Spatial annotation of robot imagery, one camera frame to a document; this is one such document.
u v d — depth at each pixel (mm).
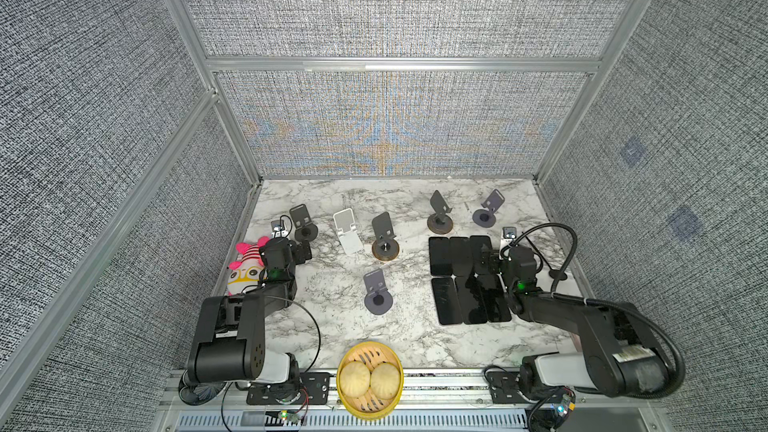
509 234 780
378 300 874
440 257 955
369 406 696
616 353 434
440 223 1054
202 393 717
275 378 569
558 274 932
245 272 855
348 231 1000
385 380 689
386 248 977
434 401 730
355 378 690
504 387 732
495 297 706
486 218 1066
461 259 970
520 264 680
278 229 777
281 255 697
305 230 1042
